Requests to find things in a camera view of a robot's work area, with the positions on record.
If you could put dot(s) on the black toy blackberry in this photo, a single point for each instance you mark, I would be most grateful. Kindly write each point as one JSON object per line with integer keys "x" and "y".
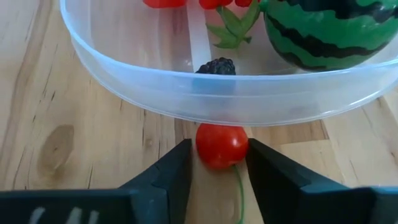
{"x": 219, "y": 66}

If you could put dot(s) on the red toy strawberry with leaves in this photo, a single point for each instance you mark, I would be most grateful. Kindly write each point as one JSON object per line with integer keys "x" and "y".
{"x": 236, "y": 28}

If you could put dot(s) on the red toy bell pepper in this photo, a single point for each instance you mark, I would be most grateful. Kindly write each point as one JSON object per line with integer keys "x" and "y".
{"x": 164, "y": 2}

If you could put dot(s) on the green striped toy watermelon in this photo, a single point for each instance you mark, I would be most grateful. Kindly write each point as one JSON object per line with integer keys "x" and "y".
{"x": 326, "y": 31}

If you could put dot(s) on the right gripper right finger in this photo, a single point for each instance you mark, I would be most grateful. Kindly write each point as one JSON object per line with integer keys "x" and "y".
{"x": 311, "y": 205}

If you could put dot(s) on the clear plastic tupperware container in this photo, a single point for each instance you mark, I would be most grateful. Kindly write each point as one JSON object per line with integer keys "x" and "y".
{"x": 140, "y": 62}

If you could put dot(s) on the red toy cherry with stem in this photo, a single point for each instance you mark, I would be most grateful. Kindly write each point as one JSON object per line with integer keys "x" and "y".
{"x": 220, "y": 146}

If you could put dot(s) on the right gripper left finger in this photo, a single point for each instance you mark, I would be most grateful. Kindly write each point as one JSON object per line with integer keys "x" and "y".
{"x": 140, "y": 205}

